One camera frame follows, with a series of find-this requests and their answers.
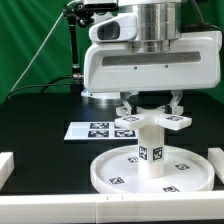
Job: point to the white marker plate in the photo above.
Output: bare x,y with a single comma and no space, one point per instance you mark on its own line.
97,130

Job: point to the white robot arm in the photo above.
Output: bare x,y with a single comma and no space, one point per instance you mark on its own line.
145,48

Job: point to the white front fence bar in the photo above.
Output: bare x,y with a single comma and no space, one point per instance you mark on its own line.
111,208

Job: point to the white right fence block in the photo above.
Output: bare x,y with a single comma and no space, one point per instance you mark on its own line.
216,159

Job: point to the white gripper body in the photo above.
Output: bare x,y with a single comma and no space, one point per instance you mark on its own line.
192,62

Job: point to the white cross-shaped table base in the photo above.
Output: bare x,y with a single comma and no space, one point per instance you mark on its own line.
156,117

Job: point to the white left fence block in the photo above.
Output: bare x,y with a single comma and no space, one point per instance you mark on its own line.
6,167

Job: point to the white fence block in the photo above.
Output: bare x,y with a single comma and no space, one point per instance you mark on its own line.
6,167
216,159

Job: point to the green backdrop curtain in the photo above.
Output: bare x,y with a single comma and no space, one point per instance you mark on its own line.
34,45

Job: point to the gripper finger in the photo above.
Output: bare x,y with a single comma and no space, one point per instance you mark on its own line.
173,107
127,103

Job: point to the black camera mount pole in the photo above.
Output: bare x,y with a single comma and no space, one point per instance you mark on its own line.
76,15

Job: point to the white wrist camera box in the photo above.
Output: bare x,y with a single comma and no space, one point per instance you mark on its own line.
122,27

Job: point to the white round table top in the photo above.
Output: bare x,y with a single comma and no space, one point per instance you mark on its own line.
131,169

